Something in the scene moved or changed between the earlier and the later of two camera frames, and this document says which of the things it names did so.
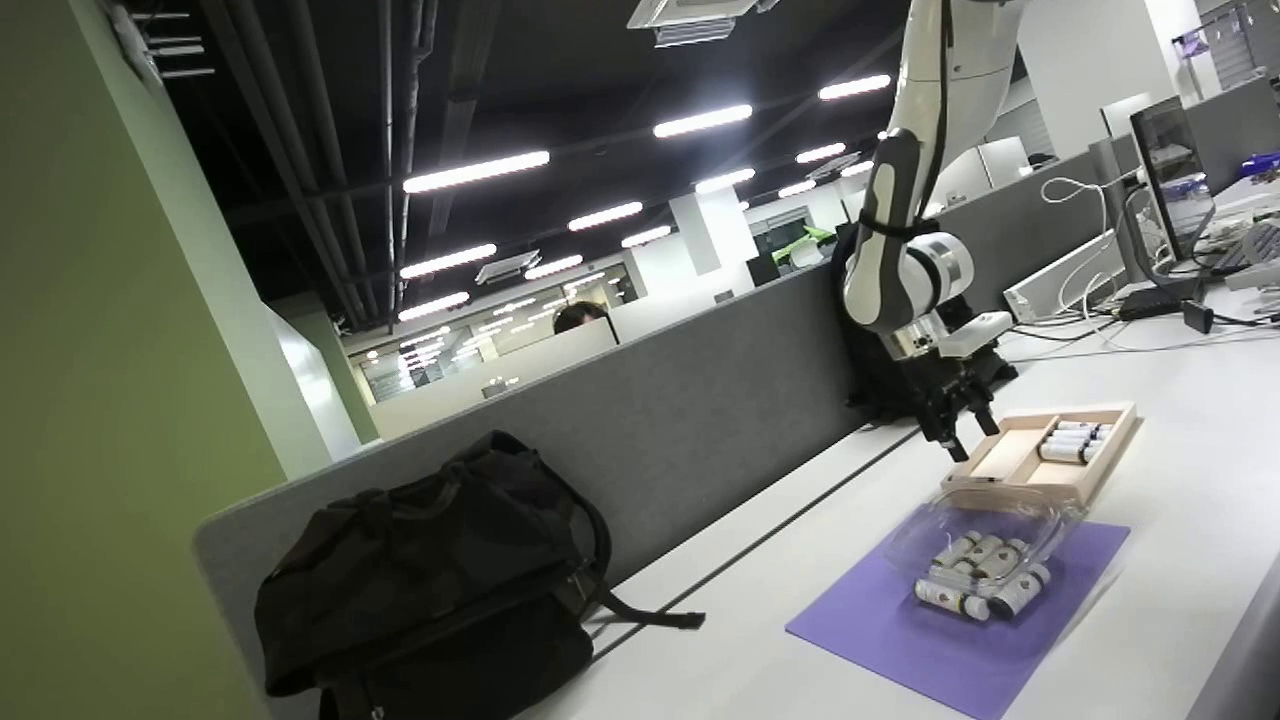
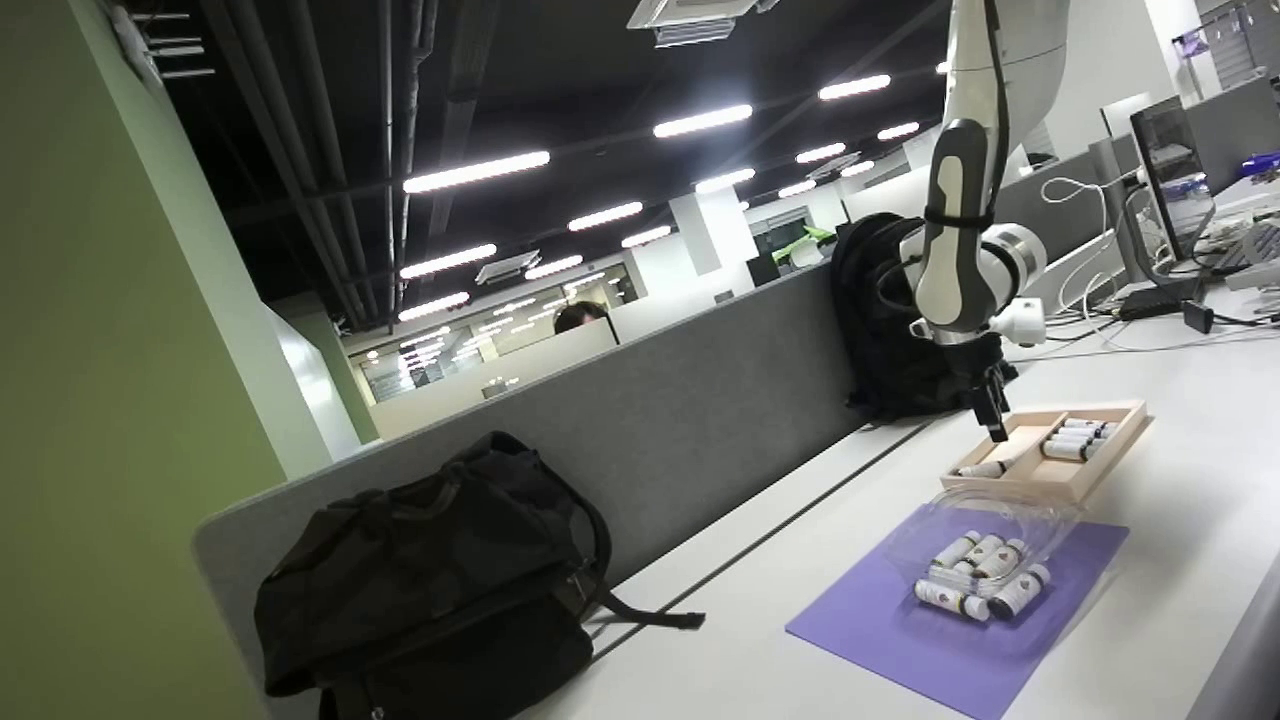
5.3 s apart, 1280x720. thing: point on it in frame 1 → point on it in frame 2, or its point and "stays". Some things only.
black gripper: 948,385 → 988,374
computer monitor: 1168,160 stays
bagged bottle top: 966,551 stays
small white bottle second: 1064,440 stays
